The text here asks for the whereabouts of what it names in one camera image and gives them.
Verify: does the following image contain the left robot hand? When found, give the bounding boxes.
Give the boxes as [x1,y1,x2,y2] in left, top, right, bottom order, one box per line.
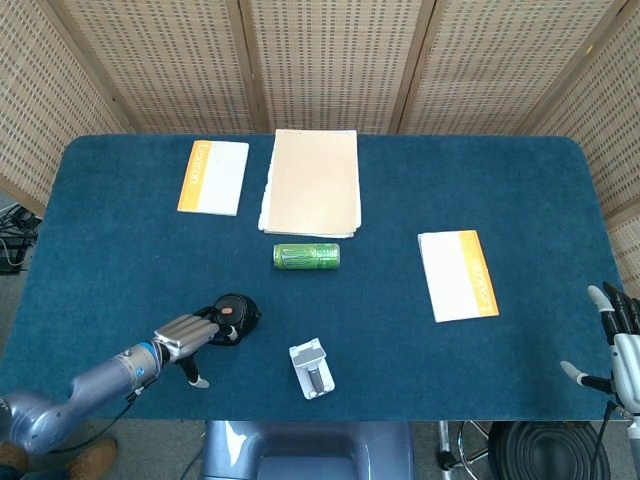
[152,313,240,390]

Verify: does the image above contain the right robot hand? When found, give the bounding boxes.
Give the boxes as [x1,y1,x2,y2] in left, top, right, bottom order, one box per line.
[559,282,640,416]

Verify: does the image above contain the small black cast-iron teapot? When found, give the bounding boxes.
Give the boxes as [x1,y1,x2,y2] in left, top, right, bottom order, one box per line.
[197,293,263,349]

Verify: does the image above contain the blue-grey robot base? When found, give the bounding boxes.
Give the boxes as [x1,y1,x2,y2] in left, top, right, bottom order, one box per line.
[202,419,416,480]

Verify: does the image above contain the white folding phone stand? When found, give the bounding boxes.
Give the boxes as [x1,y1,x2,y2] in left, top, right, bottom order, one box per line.
[288,338,337,400]

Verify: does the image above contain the green energy drink can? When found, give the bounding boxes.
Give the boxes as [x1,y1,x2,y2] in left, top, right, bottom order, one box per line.
[272,242,342,272]

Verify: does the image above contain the brown shoe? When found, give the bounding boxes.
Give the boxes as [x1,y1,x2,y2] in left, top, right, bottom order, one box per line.
[0,439,30,474]
[66,436,119,480]

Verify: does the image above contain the yellow and white booklet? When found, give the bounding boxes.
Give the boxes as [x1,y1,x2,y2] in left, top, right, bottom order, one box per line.
[417,229,500,324]
[177,140,250,218]

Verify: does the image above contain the beige paper stack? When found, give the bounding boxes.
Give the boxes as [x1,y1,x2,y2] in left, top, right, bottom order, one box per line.
[257,129,362,240]

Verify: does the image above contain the chrome stool legs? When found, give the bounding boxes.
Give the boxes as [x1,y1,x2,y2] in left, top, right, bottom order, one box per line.
[437,419,494,472]

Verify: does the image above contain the blue felt table cover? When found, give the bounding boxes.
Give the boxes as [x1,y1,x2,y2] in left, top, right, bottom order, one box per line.
[0,133,640,424]

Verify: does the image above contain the woven folding screen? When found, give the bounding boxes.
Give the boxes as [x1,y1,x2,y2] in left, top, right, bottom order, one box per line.
[0,0,640,284]

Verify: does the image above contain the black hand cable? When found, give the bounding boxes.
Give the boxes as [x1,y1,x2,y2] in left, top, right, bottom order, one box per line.
[589,399,619,480]

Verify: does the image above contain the black coiled hose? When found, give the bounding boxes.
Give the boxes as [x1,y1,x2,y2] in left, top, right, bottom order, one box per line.
[487,421,612,480]

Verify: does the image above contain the black floor cables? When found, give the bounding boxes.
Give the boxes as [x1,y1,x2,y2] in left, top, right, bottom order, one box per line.
[0,204,42,275]

